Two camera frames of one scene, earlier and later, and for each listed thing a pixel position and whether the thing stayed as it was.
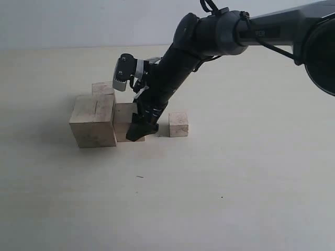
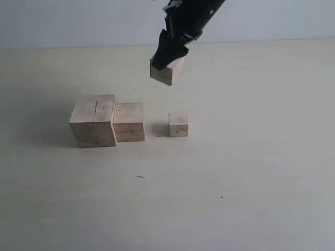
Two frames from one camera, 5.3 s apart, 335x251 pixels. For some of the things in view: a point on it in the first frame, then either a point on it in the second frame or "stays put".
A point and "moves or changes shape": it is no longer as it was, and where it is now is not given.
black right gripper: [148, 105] to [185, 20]
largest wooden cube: [91, 121] stays put
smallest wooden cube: [178, 124] stays put
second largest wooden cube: [122, 118] stays put
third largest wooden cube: [102, 88] moves or changes shape
